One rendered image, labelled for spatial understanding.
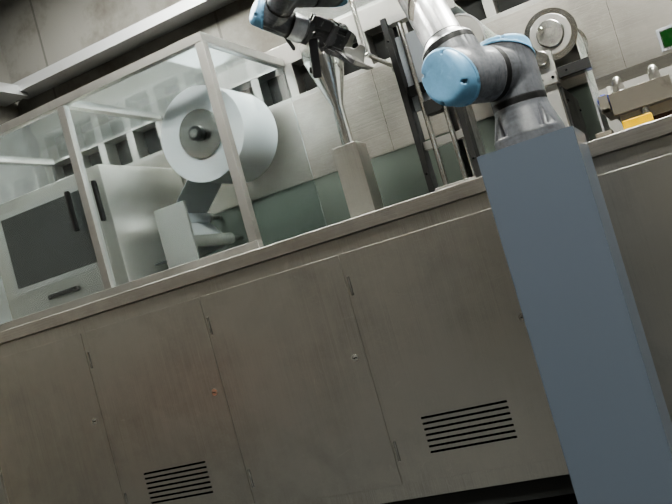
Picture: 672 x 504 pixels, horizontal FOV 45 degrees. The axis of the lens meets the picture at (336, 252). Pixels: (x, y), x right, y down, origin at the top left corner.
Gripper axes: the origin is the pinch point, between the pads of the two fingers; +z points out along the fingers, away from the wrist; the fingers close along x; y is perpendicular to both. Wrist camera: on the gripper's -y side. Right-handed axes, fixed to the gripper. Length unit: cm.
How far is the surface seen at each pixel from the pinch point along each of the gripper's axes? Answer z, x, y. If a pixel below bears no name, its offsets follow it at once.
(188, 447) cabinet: -10, -25, -128
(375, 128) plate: 29, 41, -28
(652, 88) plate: 64, -34, 28
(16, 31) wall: -101, 312, -121
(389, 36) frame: 5.7, 6.3, 8.2
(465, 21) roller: 26.4, 8.3, 20.2
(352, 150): 14.7, 17.0, -31.2
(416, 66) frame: 15.1, 1.0, 4.1
